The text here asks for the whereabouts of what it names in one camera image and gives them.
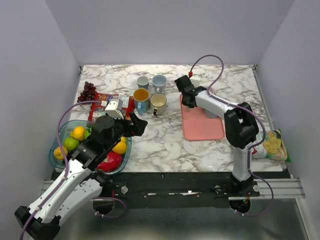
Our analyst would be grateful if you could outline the cream mug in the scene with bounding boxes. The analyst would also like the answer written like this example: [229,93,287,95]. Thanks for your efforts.
[150,93,167,116]

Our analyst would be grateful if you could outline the purple mug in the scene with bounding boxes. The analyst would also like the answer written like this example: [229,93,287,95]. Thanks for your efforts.
[206,87,216,96]

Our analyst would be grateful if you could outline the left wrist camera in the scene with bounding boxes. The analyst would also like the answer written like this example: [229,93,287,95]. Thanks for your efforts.
[100,98,124,120]

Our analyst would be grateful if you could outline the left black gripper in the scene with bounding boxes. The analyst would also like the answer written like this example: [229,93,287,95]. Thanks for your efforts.
[104,111,148,151]

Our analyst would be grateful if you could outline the blue butterfly mug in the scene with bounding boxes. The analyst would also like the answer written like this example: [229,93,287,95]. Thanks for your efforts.
[133,88,150,116]

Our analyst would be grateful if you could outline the orange fruit upper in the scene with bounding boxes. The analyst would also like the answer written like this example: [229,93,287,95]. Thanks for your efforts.
[70,126,86,141]

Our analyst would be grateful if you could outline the pink tray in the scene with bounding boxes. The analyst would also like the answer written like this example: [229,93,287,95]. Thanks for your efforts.
[180,103,225,141]

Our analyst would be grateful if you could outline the dark blue-grey mug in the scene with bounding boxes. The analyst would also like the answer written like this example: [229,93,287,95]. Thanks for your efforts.
[136,76,149,91]

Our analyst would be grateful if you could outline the dark grapes on table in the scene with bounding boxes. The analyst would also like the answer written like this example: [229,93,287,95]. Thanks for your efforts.
[77,81,97,103]

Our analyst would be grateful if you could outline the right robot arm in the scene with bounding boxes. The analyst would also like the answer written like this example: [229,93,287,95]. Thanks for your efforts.
[174,75,259,196]

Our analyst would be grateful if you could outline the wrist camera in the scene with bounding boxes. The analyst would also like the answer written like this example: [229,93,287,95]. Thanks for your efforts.
[100,98,124,120]
[188,72,201,88]

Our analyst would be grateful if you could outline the teal plastic fruit bowl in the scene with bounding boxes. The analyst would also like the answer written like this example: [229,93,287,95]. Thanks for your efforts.
[48,120,132,175]

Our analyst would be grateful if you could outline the red dragon fruit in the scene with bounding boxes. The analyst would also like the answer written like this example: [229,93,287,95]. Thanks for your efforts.
[96,151,123,173]

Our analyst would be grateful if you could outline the green cassava chips bag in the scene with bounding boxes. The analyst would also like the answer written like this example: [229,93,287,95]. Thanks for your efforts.
[251,129,291,162]

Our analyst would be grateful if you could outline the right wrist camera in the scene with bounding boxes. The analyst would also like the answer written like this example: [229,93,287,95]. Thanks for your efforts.
[188,72,201,88]

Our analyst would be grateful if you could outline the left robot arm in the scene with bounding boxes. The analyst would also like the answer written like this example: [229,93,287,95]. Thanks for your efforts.
[14,112,148,240]

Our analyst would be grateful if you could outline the red candy bag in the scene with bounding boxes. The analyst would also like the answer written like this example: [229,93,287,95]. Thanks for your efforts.
[88,92,135,122]

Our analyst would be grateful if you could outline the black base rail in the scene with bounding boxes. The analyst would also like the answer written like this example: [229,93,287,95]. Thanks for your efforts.
[51,171,292,210]

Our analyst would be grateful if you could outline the yellow lemon lower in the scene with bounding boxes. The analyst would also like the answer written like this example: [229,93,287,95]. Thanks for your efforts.
[112,141,127,155]

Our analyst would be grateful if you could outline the orange fruit in bowl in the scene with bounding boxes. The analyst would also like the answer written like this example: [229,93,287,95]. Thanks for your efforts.
[53,146,68,160]

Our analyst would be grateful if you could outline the grey-blue mug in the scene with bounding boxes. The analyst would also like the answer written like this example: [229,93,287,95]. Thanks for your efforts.
[152,74,167,94]

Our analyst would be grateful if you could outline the green fruit in bowl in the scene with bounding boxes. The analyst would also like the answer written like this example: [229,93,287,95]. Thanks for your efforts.
[63,136,80,151]

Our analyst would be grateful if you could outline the light blue faceted mug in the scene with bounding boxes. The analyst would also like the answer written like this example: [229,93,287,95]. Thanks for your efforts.
[204,109,219,119]

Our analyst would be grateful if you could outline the yellow lemon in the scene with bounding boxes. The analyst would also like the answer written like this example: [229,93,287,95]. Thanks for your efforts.
[112,141,127,155]
[120,136,127,143]

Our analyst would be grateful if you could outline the yellow lemon upper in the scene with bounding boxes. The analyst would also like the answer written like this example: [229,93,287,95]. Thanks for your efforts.
[120,136,127,143]

